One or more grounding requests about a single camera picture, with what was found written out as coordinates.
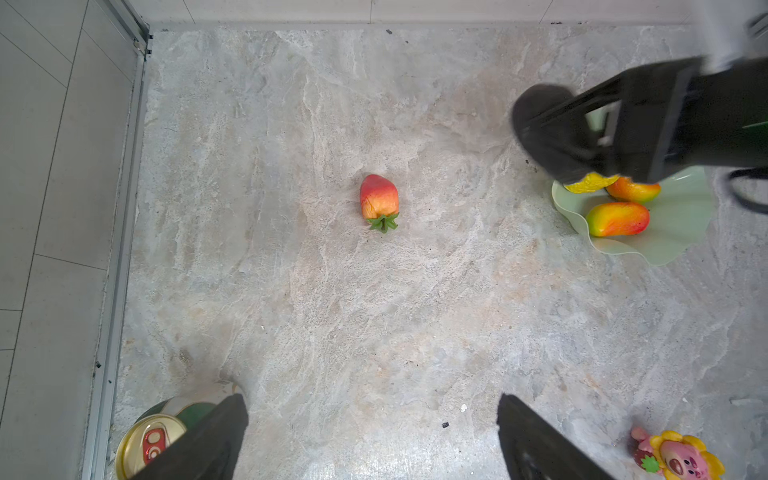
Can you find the green drink can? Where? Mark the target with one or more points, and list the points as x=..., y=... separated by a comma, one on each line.
x=164, y=423

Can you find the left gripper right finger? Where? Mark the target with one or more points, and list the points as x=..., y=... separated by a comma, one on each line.
x=533, y=449

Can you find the light green scalloped bowl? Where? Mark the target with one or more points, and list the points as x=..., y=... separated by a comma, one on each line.
x=678, y=217

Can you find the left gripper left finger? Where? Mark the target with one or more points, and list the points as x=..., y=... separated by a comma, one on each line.
x=209, y=450

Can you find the fake red strawberry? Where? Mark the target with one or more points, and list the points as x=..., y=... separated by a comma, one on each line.
x=379, y=200

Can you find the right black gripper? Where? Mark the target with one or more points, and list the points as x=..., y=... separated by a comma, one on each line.
x=710, y=110

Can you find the yellow fake fruit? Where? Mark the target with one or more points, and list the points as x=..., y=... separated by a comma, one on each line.
x=592, y=182

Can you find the pink yellow flower pig toy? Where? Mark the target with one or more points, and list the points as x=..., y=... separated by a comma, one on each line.
x=675, y=456

